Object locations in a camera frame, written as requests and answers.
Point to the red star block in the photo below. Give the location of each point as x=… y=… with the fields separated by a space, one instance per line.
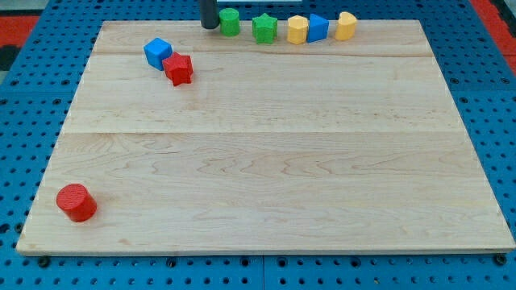
x=178 y=69

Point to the green star block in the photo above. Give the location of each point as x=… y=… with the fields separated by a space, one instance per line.
x=264 y=29

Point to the yellow hexagon block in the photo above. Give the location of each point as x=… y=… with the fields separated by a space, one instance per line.
x=297 y=29

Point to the light wooden board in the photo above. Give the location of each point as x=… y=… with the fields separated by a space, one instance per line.
x=325 y=148

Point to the green cylinder block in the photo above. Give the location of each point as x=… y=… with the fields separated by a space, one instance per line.
x=229 y=22

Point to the blue triangle block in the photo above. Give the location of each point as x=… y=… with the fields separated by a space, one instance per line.
x=318 y=28

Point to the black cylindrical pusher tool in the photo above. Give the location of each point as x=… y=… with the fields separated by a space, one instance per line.
x=208 y=13

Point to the blue cube block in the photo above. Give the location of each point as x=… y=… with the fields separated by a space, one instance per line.
x=156 y=51

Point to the yellow crescent block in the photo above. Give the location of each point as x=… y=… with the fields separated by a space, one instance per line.
x=345 y=26

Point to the red cylinder block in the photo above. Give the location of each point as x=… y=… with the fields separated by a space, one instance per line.
x=76 y=202

